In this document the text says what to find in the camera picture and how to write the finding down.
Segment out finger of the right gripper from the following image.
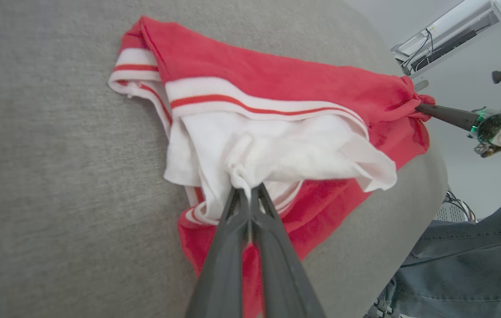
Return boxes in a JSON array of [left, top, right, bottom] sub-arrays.
[[415, 102, 481, 132]]

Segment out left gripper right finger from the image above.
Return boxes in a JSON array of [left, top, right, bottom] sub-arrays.
[[250, 183, 326, 318]]

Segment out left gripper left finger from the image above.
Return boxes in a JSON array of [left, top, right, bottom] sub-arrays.
[[185, 186, 251, 318]]

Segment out black power strip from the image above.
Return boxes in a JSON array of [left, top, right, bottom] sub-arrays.
[[410, 11, 501, 72]]

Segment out grey fabric sofa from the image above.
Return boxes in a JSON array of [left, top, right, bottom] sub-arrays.
[[0, 0, 449, 318]]

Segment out red and white garment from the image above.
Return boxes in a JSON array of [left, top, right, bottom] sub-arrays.
[[108, 16, 436, 318]]

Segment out grey denim jeans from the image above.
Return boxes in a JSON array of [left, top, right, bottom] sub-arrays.
[[383, 193, 501, 318]]

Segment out white shelf unit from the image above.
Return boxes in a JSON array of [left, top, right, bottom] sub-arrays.
[[391, 0, 501, 78]]

